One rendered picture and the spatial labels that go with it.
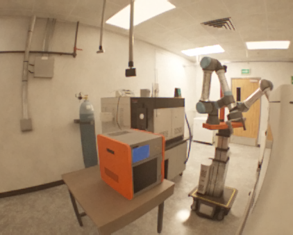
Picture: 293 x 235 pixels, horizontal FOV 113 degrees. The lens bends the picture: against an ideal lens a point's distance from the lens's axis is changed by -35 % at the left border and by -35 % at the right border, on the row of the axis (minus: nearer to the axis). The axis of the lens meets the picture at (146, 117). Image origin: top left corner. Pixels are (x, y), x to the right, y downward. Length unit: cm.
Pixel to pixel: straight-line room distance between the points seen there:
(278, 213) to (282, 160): 11
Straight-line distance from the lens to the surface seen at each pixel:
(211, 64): 139
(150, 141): 105
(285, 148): 27
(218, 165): 175
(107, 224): 97
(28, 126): 231
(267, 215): 34
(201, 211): 196
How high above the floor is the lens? 141
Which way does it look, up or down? 7 degrees down
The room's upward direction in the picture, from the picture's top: straight up
